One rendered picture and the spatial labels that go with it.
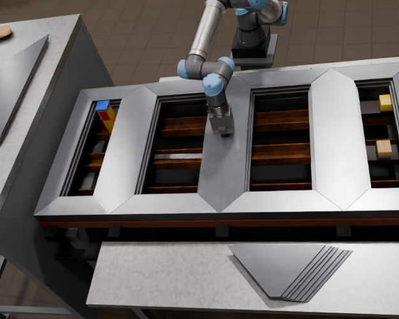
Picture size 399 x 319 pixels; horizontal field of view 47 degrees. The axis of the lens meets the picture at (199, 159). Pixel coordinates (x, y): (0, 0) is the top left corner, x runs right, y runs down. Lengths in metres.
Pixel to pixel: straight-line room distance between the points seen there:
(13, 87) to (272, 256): 1.38
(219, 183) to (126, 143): 0.50
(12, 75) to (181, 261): 1.20
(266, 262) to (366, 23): 2.54
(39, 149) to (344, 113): 1.30
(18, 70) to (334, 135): 1.48
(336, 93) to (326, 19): 1.90
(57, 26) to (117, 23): 1.91
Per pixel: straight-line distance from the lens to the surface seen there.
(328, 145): 1.86
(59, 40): 2.49
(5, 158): 2.02
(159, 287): 1.77
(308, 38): 3.73
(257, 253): 1.70
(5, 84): 2.35
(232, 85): 2.15
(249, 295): 1.69
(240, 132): 1.91
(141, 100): 2.22
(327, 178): 1.77
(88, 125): 2.27
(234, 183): 1.78
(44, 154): 2.17
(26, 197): 2.04
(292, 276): 1.66
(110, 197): 1.90
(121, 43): 4.18
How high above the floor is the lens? 2.31
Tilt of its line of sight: 50 degrees down
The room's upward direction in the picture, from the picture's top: 19 degrees counter-clockwise
